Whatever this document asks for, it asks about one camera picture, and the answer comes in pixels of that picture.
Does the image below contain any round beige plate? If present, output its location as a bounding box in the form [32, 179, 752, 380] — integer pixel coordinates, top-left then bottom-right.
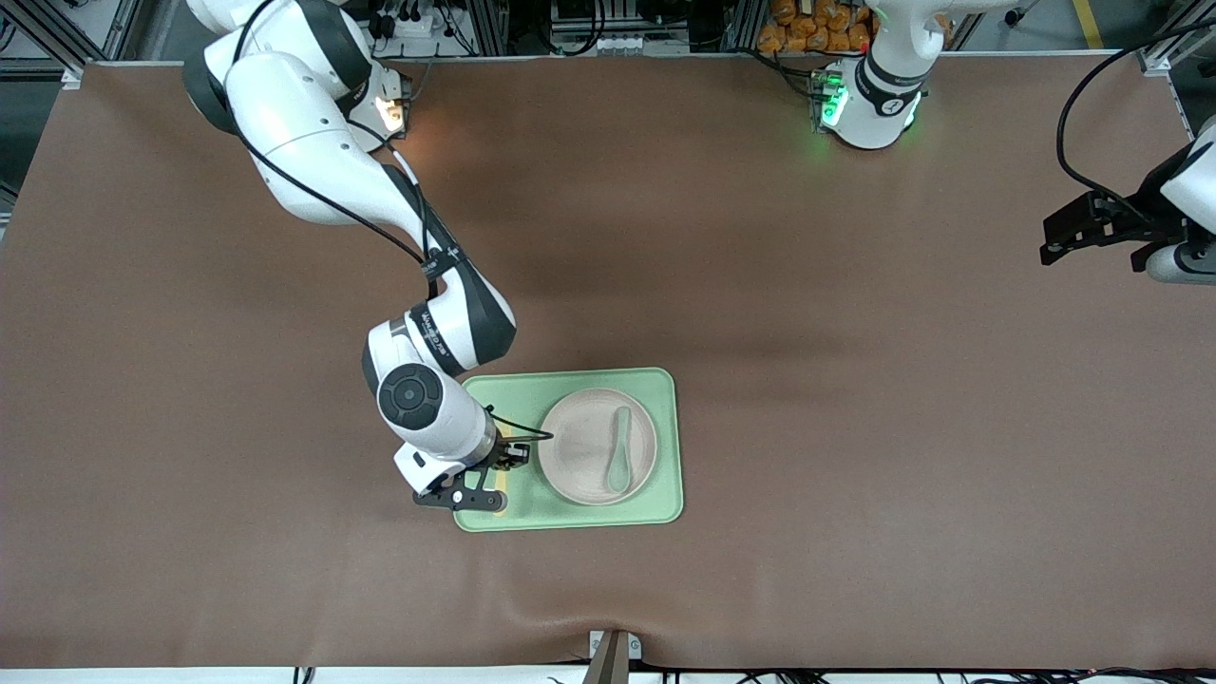
[537, 388, 659, 507]

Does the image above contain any white power strip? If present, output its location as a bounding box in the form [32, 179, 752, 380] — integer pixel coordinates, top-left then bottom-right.
[373, 0, 449, 41]

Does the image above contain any brown table mat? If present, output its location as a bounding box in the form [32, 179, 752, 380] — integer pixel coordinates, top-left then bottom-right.
[0, 52, 1216, 671]

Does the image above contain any bag of orange items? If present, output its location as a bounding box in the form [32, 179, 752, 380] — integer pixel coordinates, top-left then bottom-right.
[757, 0, 873, 54]

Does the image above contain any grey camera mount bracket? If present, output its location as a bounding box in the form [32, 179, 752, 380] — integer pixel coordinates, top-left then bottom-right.
[587, 629, 643, 684]

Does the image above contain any aluminium frame profile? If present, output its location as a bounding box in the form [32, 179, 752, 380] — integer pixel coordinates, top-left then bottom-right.
[0, 0, 143, 88]
[1135, 0, 1216, 77]

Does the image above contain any pale green plastic spoon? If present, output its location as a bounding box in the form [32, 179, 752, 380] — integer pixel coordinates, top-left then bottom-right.
[606, 407, 636, 495]

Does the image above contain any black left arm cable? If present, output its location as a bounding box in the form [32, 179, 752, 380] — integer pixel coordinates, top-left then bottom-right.
[1055, 17, 1216, 227]

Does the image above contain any light green rectangular tray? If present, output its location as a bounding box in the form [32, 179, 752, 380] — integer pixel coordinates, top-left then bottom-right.
[453, 368, 685, 533]

